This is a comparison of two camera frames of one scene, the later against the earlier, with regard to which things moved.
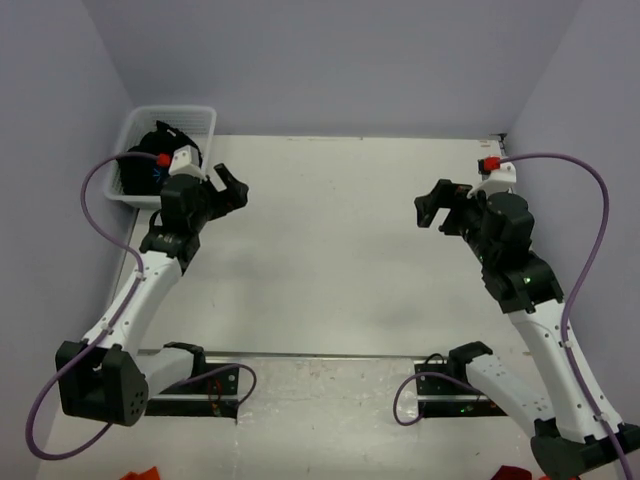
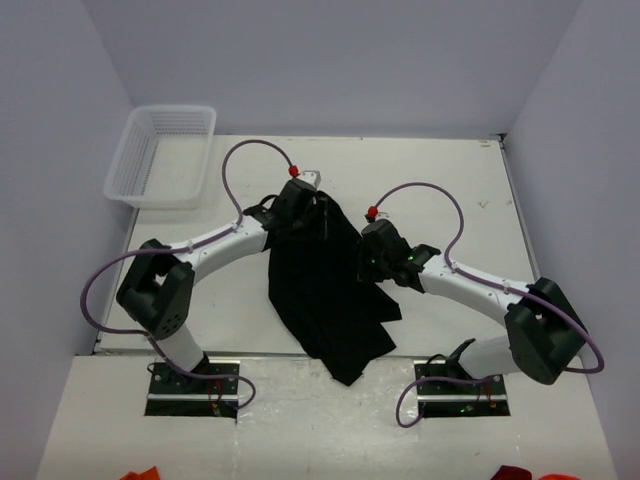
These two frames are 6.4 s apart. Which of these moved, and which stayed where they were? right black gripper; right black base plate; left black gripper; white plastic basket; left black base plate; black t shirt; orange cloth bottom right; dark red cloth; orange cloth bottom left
Moved: left black gripper; black t shirt; right black gripper
Stayed: right black base plate; orange cloth bottom right; orange cloth bottom left; left black base plate; dark red cloth; white plastic basket
